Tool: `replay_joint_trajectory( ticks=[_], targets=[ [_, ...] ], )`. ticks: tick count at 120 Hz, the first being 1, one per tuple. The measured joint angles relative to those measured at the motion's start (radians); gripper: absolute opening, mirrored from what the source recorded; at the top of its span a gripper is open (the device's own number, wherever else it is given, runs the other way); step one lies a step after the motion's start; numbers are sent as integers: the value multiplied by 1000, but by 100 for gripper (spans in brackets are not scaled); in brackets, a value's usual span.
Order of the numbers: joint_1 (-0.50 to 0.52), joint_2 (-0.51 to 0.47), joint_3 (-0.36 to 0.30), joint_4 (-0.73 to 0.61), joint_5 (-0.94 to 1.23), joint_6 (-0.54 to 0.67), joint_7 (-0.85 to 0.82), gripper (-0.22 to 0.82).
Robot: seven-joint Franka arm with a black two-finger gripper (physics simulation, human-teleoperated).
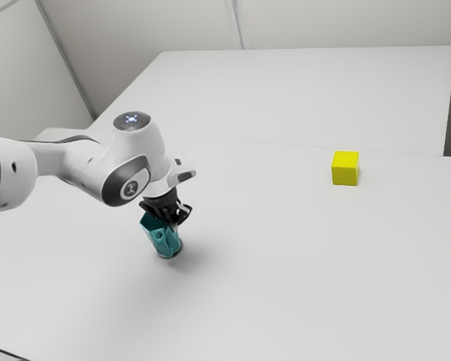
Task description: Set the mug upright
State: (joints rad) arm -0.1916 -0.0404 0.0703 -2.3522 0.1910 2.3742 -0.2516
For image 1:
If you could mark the teal faceted mug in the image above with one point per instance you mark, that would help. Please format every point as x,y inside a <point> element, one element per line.
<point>161,238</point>

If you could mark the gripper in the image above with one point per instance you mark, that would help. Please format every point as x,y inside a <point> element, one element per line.
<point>165,209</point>

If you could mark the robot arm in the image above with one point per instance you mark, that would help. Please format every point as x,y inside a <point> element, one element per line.
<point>71,165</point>

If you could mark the yellow block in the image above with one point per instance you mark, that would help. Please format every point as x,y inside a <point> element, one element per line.
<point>345,168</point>

